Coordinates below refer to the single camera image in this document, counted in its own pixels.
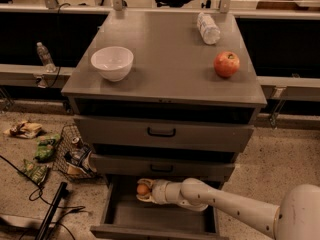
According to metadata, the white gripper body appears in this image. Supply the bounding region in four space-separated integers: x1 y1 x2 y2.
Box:
151 179 182 205

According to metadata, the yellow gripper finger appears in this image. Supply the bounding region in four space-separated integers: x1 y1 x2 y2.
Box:
137 178 154 188
136 194 156 203

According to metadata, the small orange fruit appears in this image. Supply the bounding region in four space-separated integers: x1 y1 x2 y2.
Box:
137 184 150 195

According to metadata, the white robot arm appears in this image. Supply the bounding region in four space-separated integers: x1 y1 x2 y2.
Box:
137 178 320 240

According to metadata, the grey open bottom drawer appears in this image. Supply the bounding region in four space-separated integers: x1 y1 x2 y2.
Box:
90 175 229 240

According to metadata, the grey middle drawer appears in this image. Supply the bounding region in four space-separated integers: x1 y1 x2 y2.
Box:
90 154 234 182

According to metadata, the grey top drawer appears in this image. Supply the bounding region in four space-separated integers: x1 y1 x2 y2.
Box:
74 115 253 153

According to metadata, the grey drawer cabinet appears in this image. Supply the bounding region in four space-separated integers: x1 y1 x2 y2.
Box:
60 9 268 240

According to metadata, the blue snack bag in basket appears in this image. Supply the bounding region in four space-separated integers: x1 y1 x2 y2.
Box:
64 145 96 174

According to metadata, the soda can in basket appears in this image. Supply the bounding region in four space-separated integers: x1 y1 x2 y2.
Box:
71 137 82 148

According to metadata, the green chip bag upper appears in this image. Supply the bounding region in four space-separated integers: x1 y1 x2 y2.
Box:
34 134 61 162

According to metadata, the green chip bag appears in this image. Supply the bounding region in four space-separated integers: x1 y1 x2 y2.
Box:
19 159 49 186
34 134 61 162

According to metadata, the green chip bag lower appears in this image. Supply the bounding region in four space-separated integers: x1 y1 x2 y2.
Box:
19 159 49 186

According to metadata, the black bar on floor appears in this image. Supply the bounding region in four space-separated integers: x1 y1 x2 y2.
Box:
35 182 67 240

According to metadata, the white bowl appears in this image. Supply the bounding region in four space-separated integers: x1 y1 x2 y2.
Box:
91 46 134 82

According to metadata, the brown snack wrapper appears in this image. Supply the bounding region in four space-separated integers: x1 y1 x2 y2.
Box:
4 121 42 139

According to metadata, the red apple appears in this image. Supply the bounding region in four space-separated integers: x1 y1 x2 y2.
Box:
213 51 240 78

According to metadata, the standing clear water bottle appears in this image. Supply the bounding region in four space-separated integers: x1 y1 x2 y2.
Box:
37 42 57 73

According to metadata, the lying clear water bottle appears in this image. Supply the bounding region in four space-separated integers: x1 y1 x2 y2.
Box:
197 13 221 45

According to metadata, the black floor cable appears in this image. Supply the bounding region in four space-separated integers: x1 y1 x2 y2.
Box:
0 154 88 240

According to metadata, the wire mesh basket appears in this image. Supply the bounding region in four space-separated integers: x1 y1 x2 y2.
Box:
53 125 97 182

